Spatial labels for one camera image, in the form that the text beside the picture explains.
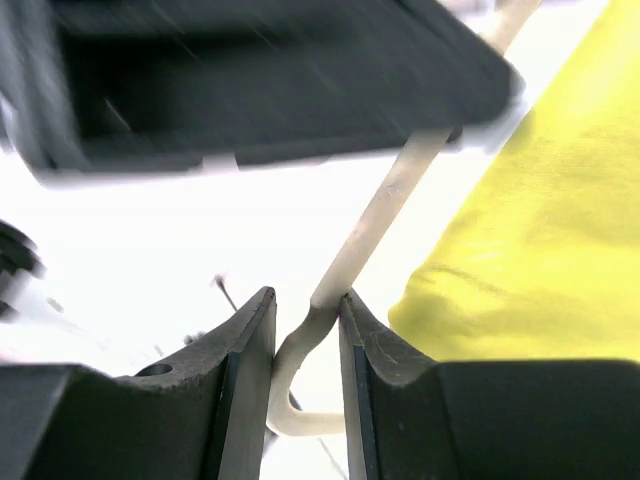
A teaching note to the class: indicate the yellow trousers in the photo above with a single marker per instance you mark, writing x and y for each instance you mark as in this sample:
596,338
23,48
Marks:
542,259

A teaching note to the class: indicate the beige trouser hanger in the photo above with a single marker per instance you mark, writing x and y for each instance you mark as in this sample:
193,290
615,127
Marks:
409,167

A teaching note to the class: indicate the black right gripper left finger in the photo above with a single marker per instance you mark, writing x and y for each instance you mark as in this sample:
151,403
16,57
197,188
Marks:
196,414

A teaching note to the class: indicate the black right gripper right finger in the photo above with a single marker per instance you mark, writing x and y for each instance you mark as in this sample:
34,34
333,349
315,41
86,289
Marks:
409,417

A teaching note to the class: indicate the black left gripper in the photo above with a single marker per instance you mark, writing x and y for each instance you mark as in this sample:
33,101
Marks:
158,86

